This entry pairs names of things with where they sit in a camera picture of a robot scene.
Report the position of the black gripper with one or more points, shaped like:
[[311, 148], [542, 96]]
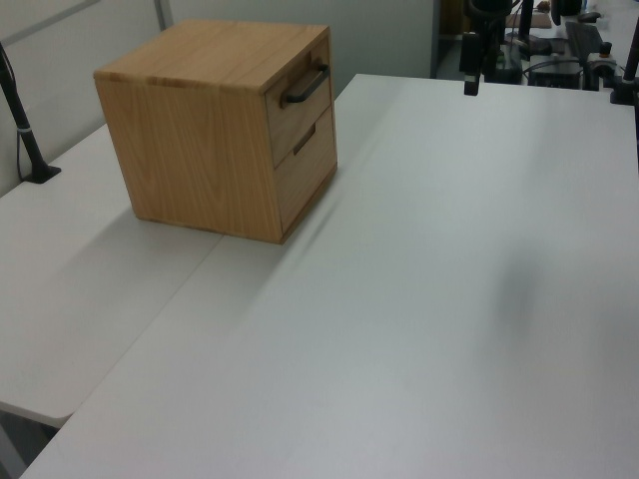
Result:
[[486, 9]]

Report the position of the wooden drawer with slot grip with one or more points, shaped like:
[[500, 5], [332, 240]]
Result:
[[305, 185]]

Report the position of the wooden two-drawer cabinet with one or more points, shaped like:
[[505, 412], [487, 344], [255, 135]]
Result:
[[190, 149]]

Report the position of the black monitor stand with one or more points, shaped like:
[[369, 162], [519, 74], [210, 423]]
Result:
[[526, 30]]

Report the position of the black equipment box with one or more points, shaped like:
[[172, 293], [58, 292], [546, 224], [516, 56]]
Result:
[[554, 76]]

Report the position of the black office chair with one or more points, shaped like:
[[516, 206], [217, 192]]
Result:
[[584, 40]]

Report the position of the black pole with table clamp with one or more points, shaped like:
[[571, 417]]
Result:
[[626, 80]]

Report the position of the black camera stand pole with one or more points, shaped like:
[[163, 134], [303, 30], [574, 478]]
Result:
[[27, 144]]

